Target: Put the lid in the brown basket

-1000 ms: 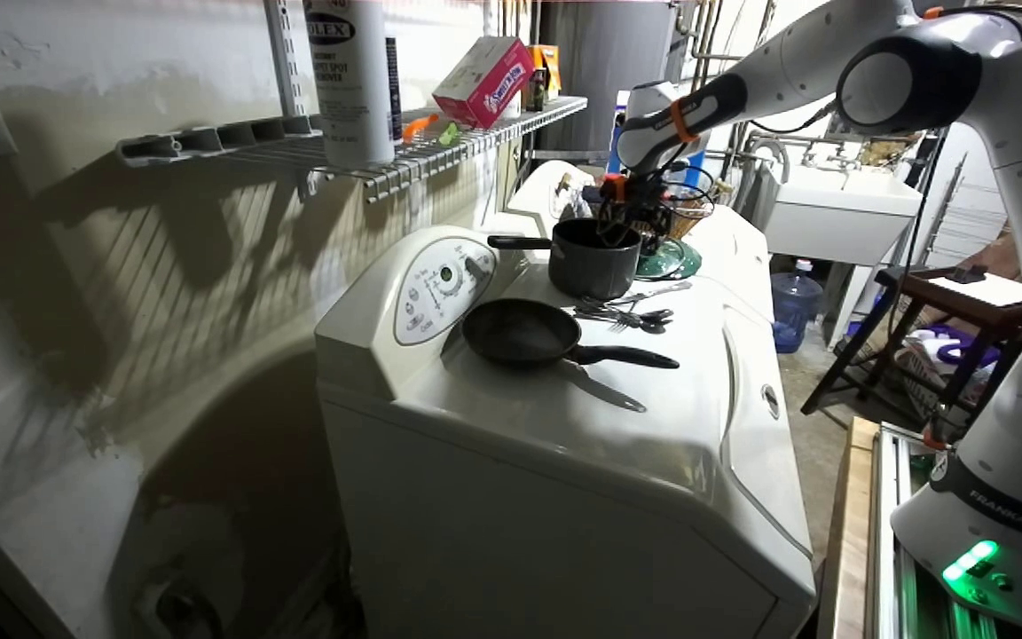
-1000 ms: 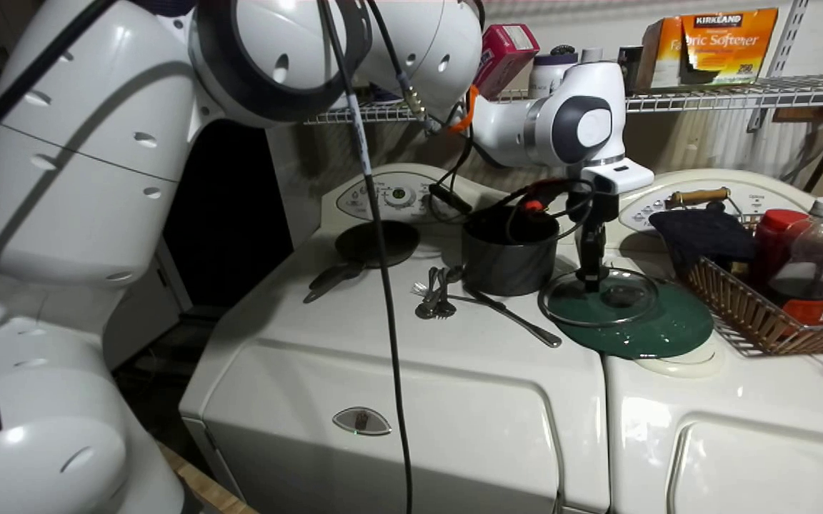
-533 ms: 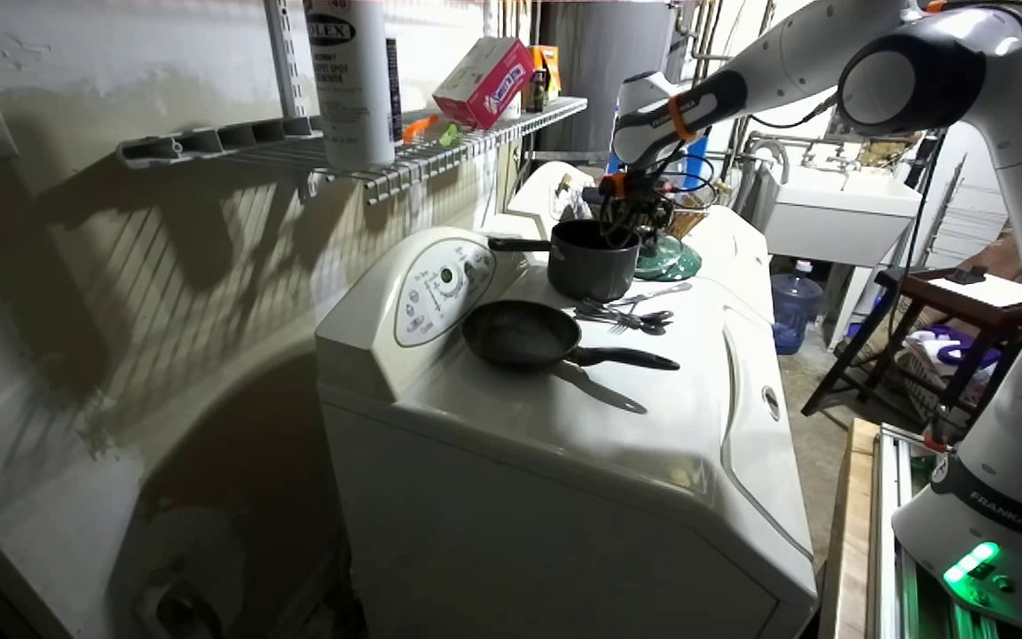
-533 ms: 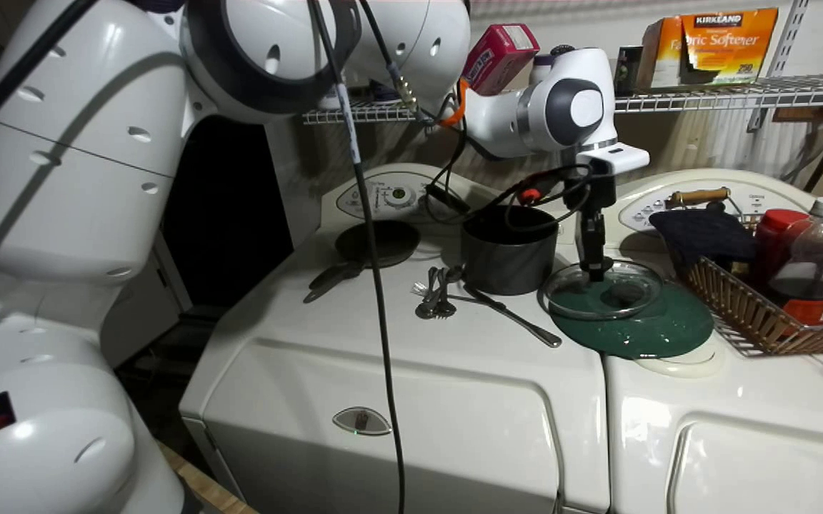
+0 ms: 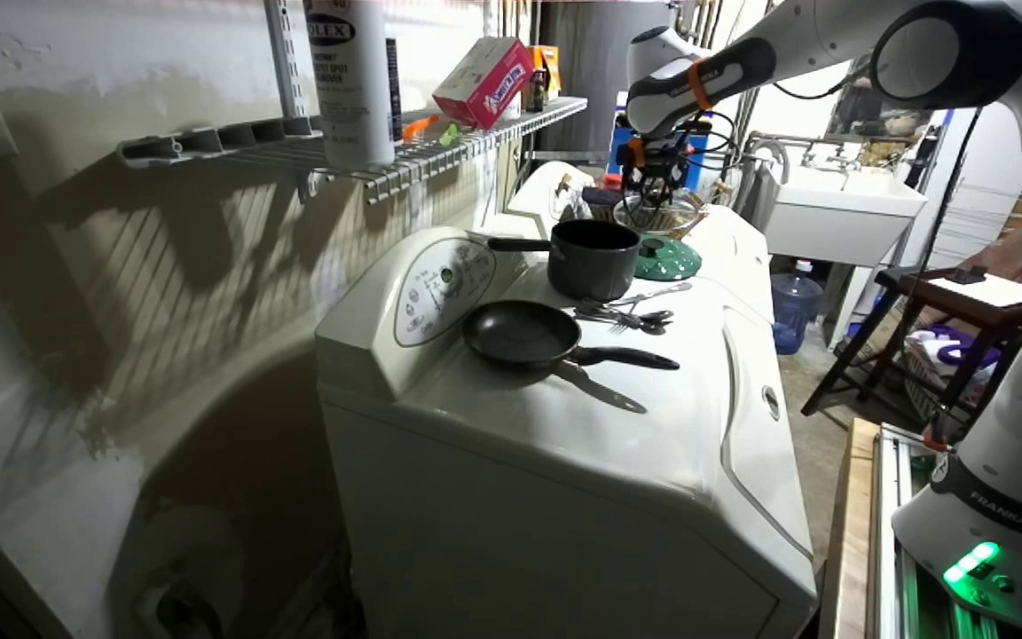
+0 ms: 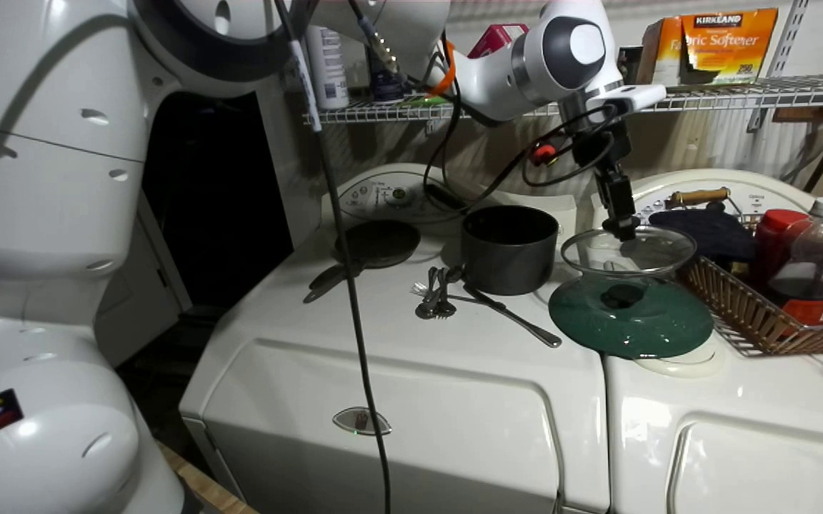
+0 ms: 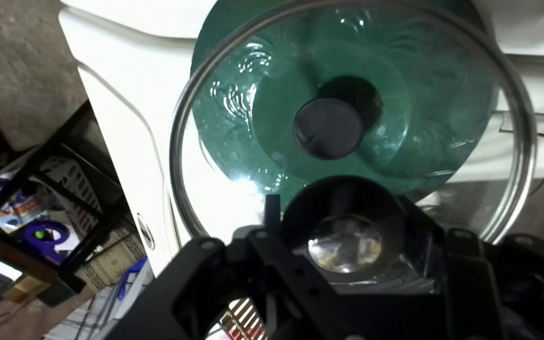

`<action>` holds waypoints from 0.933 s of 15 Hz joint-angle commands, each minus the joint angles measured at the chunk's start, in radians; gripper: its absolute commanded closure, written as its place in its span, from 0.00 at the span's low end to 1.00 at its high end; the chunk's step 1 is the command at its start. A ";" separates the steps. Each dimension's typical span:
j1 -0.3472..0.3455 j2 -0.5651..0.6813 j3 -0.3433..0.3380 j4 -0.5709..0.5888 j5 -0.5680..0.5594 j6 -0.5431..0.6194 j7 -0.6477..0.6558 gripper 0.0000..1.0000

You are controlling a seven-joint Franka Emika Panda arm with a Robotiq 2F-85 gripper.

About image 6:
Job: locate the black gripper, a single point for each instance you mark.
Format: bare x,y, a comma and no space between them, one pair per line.
609,171

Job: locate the glass lid with black knob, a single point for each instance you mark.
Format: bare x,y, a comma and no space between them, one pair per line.
655,252

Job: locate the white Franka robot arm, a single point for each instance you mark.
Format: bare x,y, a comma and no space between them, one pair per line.
42,190

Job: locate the green pot lid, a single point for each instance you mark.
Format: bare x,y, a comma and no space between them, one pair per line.
622,330

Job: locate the brown wicker basket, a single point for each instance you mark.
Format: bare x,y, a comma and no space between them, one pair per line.
744,315

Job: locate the navy blue cloth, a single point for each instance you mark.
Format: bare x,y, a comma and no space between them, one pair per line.
706,231

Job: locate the black cooking pot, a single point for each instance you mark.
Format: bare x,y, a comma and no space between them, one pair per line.
511,257

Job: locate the long metal utensil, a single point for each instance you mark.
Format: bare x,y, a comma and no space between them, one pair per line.
514,317

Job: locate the red capped container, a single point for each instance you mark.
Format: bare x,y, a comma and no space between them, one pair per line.
779,242

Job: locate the clear plastic bottle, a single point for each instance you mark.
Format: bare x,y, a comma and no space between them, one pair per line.
816,245

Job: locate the metal scissors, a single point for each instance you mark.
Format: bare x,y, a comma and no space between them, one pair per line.
435,294

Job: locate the orange softener box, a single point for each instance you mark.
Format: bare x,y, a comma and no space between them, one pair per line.
726,45

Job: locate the white dryer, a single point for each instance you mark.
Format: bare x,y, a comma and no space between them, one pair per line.
744,437

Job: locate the black frying pan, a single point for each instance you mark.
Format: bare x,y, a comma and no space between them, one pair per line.
378,242

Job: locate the white washing machine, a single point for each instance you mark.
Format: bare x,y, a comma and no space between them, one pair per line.
449,408

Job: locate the white spray can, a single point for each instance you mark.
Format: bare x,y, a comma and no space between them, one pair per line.
326,65

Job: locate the wooden floor board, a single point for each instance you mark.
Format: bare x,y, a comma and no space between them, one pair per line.
208,487

